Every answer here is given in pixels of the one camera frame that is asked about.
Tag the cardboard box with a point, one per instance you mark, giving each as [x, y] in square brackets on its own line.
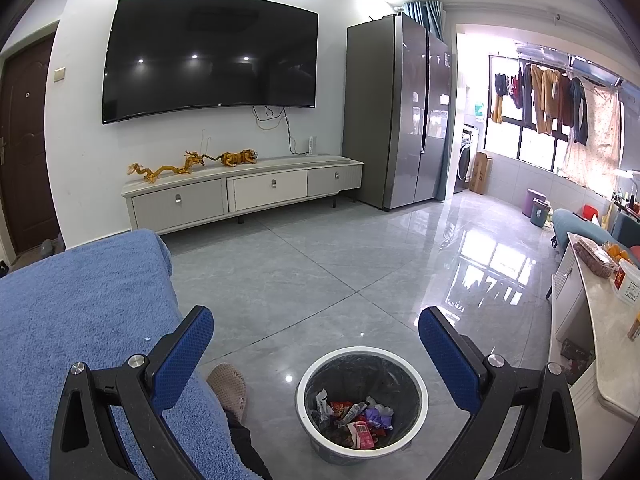
[480, 174]

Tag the dark brown door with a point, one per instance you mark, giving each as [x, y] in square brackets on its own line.
[25, 160]

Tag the round white trash bin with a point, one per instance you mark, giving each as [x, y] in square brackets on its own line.
[350, 370]

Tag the red plastic basin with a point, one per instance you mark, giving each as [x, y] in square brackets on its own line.
[591, 212]

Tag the hanging clothes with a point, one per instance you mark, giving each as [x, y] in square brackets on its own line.
[542, 100]

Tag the white tv console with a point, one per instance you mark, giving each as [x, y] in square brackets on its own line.
[175, 205]

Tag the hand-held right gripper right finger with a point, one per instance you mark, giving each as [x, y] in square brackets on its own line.
[450, 360]

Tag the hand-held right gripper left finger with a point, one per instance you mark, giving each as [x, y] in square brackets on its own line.
[182, 360]

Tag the grey bin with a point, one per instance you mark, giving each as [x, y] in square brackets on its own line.
[541, 215]

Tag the blue sofa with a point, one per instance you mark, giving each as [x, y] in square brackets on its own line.
[575, 222]

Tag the hanging floral sheet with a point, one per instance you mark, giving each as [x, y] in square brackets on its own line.
[597, 130]

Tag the oranges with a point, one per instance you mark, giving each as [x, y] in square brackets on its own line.
[617, 252]

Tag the purple plastic bag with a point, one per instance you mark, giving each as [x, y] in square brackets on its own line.
[377, 415]

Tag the white sideboard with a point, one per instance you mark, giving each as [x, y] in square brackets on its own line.
[585, 320]

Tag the golden dragon figurine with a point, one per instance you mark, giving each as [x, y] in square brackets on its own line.
[165, 169]

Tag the red snack packet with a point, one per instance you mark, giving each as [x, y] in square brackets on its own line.
[340, 408]

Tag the white power strip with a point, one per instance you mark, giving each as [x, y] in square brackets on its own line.
[313, 146]

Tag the grey slipper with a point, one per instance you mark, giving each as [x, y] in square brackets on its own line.
[47, 247]

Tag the grey refrigerator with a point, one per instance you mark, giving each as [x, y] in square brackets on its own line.
[385, 110]

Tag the washing machine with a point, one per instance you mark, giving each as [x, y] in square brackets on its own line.
[463, 162]

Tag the bag of brown snacks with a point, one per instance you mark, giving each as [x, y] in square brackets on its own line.
[592, 257]

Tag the white plastic bag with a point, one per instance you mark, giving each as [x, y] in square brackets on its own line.
[322, 402]

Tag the golden tiger figurine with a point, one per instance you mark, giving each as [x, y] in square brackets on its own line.
[237, 158]

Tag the wall-mounted black television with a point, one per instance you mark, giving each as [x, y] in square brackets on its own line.
[210, 60]

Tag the blue curtain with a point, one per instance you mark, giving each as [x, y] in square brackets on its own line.
[425, 15]

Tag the purple plastic bin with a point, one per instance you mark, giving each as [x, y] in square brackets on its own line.
[532, 200]

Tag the beige light switch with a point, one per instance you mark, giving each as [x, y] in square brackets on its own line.
[60, 74]

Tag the red paper box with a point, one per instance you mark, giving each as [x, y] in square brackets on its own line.
[362, 433]

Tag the person's dark trouser leg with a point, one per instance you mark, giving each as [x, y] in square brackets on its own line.
[247, 447]

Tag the beige knitted slipper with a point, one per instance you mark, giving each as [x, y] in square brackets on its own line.
[227, 390]

